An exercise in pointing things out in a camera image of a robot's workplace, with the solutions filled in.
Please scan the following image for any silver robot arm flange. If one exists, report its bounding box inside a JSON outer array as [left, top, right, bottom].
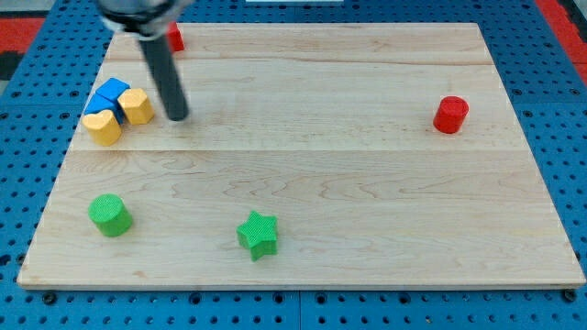
[[94, 0, 193, 39]]

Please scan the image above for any red block behind arm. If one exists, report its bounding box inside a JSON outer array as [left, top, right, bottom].
[[166, 21, 184, 52]]

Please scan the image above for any light wooden board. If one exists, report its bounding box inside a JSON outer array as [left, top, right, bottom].
[[17, 23, 585, 291]]

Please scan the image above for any green star block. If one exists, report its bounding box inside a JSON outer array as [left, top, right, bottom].
[[236, 211, 279, 262]]

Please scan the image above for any red cylinder block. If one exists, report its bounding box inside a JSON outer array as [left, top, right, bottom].
[[433, 95, 469, 134]]

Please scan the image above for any yellow hexagon block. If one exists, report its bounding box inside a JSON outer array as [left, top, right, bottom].
[[117, 88, 154, 125]]

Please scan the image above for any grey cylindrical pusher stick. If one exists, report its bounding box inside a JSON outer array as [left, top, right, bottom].
[[138, 35, 189, 122]]

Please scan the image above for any green cylinder block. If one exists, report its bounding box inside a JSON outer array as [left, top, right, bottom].
[[88, 193, 133, 237]]

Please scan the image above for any yellow heart block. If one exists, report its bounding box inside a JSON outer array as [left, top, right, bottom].
[[82, 109, 122, 147]]

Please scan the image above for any blue cube block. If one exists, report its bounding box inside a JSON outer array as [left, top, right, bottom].
[[95, 77, 130, 103]]

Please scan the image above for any blue triangular block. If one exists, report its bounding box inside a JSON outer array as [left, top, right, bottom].
[[83, 93, 125, 124]]

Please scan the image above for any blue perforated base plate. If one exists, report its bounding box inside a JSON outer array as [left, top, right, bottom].
[[1, 1, 586, 329]]

